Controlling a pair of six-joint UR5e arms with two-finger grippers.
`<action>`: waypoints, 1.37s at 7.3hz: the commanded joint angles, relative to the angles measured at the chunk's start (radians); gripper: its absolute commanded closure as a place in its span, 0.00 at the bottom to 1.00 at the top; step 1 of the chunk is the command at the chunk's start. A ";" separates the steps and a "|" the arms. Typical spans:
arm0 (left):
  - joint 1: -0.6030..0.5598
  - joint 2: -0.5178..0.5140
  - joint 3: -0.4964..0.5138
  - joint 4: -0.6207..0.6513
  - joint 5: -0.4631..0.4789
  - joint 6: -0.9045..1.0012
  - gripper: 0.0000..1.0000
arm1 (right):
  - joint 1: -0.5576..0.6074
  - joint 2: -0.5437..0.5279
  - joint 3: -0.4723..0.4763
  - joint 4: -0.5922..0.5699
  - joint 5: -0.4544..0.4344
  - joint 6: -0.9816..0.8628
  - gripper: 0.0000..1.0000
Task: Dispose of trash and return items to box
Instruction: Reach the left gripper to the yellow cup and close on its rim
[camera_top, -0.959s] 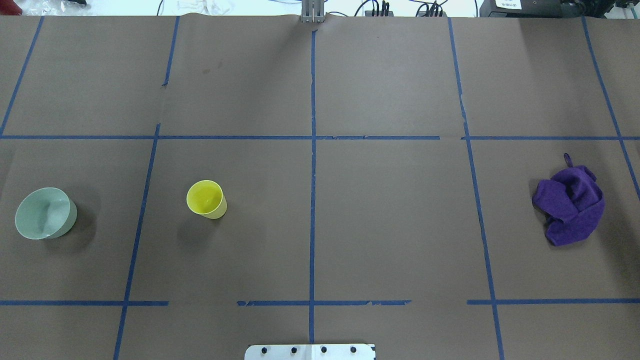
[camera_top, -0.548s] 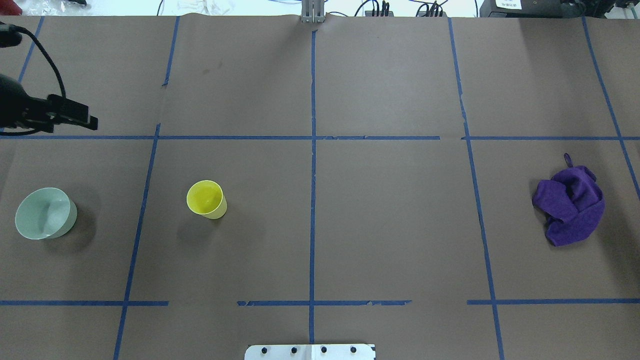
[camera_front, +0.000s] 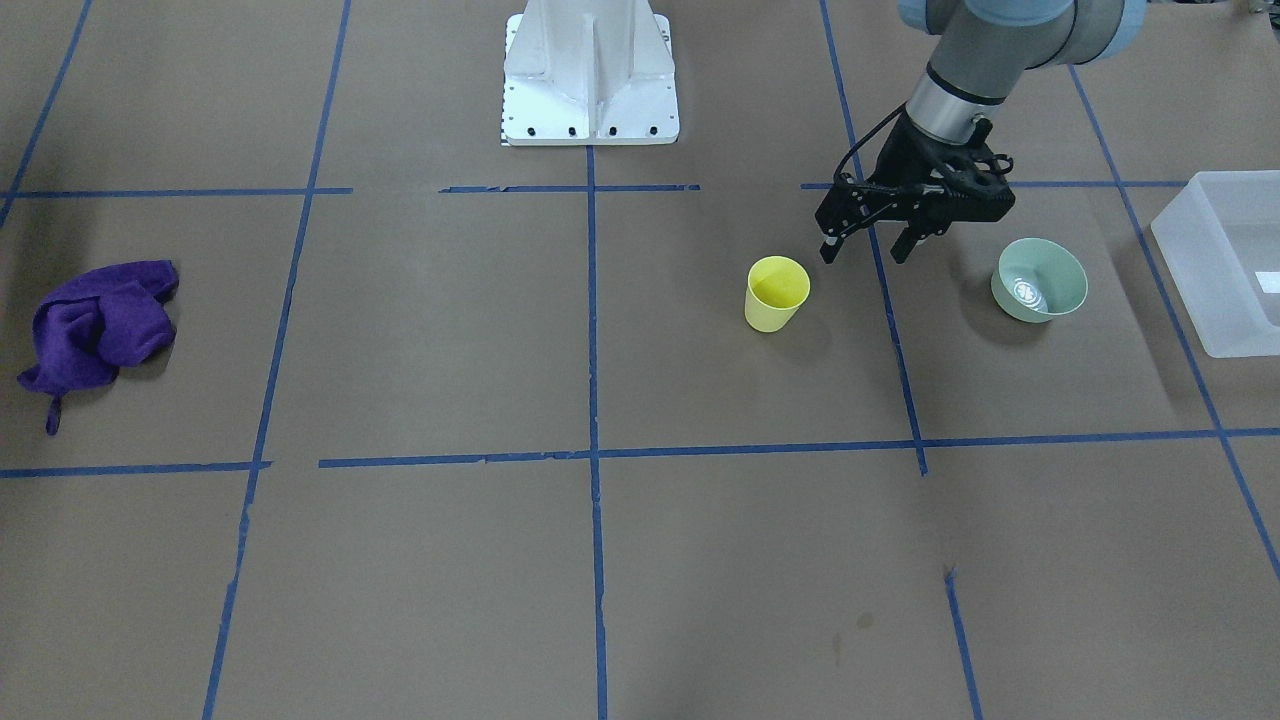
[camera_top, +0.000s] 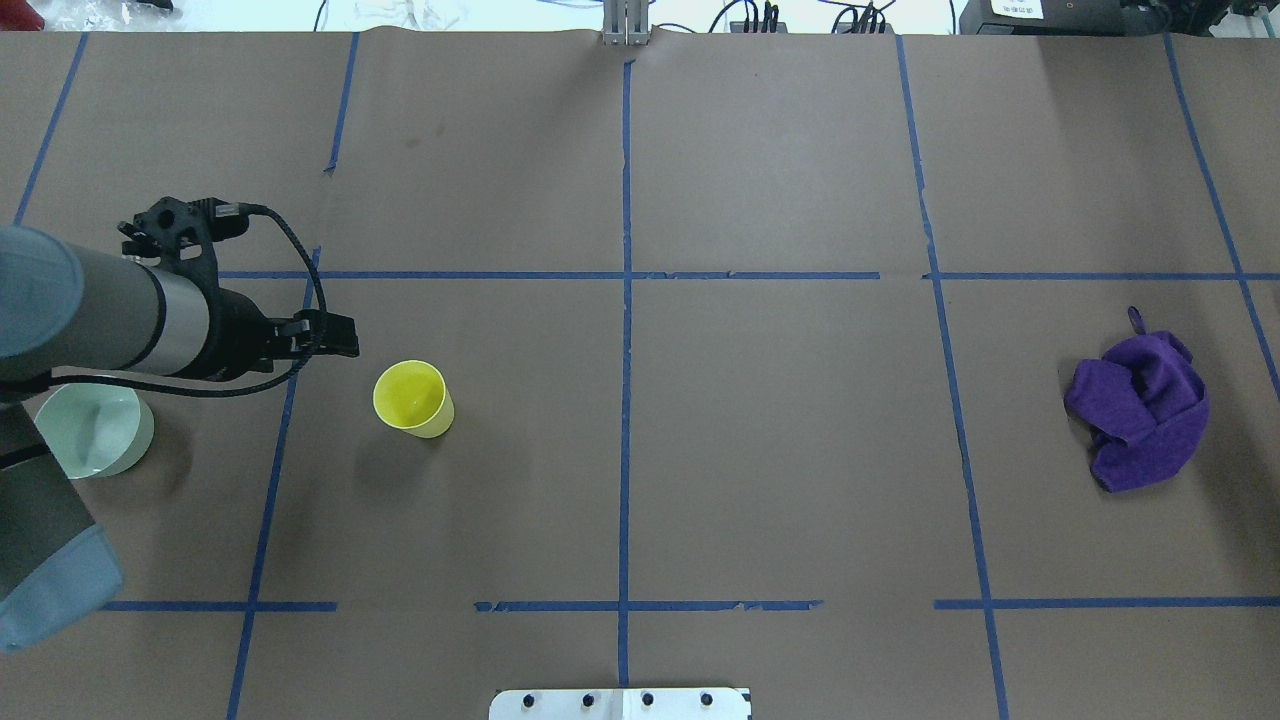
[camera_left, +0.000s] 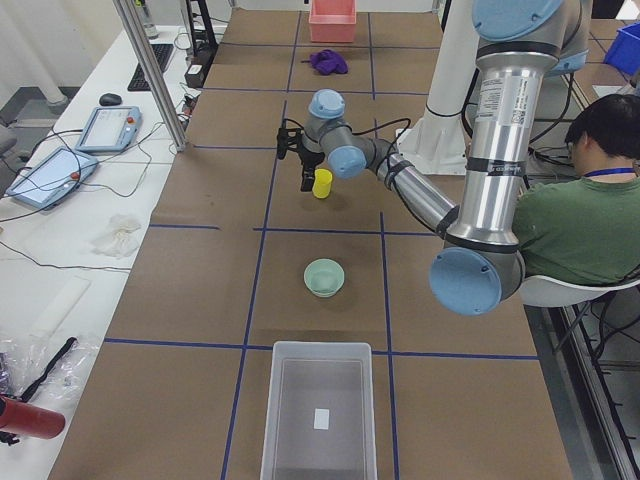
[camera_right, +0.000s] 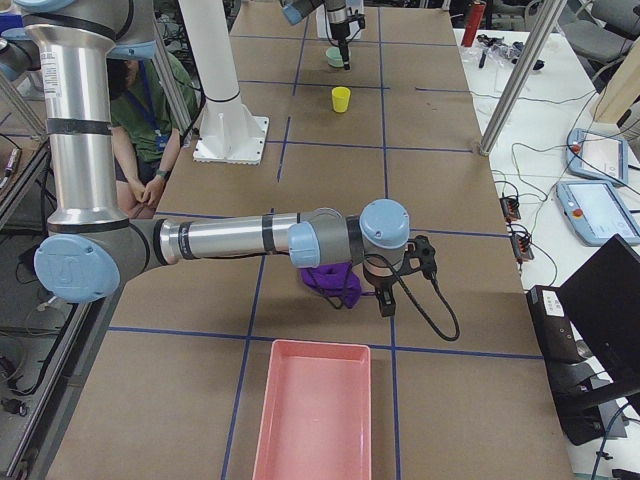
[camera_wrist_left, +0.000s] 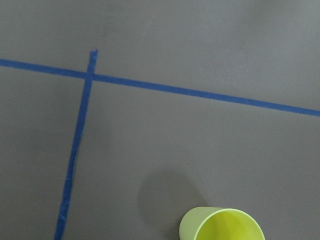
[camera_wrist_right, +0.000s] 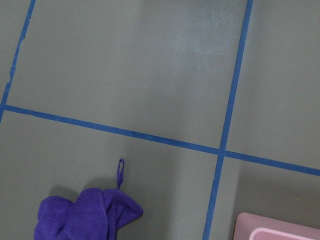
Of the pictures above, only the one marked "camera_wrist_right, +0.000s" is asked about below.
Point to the purple microfiber cloth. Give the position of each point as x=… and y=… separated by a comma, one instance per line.
x=96, y=214

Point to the pink plastic tray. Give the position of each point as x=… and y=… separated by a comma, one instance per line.
x=254, y=227

